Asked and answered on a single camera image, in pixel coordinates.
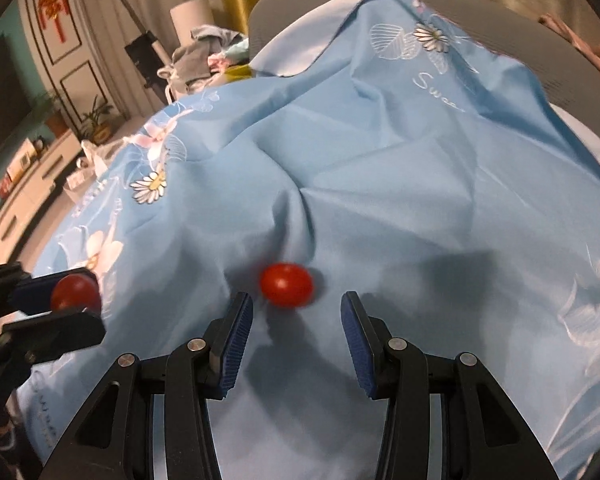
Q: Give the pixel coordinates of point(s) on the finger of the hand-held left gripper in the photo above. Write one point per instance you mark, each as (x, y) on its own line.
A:
(55, 332)
(30, 290)

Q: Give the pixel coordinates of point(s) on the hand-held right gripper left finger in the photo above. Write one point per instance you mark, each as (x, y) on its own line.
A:
(237, 342)

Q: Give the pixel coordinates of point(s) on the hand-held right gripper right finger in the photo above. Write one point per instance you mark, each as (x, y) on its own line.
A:
(355, 345)

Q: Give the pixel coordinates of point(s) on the red tomato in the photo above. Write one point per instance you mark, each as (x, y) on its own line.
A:
(75, 294)
(286, 285)

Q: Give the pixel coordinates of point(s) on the white media cabinet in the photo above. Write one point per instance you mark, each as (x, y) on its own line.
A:
(45, 170)

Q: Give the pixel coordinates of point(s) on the white box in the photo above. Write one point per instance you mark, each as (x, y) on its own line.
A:
(20, 160)

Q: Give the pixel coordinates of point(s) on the potted plant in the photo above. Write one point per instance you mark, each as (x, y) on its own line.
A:
(97, 122)
(56, 115)

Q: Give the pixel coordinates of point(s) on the blue floral cloth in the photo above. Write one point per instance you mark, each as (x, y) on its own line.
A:
(405, 175)

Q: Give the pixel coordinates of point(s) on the black television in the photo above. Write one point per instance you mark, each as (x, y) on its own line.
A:
(0, 95)

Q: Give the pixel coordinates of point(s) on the black stick vacuum cleaner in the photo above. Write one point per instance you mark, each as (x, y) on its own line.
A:
(142, 50)

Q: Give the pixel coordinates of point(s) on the grey clothes pile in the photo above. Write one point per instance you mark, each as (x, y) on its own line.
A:
(200, 57)

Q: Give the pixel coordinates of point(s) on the white cylinder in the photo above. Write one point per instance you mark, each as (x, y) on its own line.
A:
(191, 17)

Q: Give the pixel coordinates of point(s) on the grey sofa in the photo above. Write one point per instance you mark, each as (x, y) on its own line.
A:
(290, 5)

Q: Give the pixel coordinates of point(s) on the red knot wall ornament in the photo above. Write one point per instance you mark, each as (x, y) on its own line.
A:
(52, 2)

